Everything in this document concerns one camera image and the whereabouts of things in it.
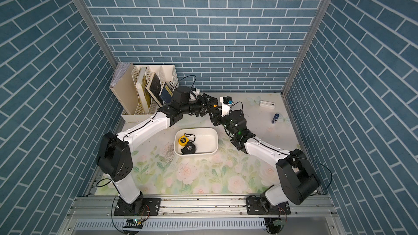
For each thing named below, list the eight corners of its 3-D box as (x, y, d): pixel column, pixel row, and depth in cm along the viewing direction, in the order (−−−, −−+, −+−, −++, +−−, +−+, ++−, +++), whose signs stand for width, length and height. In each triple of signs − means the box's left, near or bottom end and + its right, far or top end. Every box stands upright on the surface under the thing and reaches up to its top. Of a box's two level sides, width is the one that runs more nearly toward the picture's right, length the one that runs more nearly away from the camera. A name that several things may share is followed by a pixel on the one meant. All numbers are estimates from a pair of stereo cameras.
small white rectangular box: (259, 107, 116) (260, 104, 113) (259, 102, 118) (260, 100, 116) (274, 109, 114) (275, 106, 112) (273, 105, 117) (275, 102, 115)
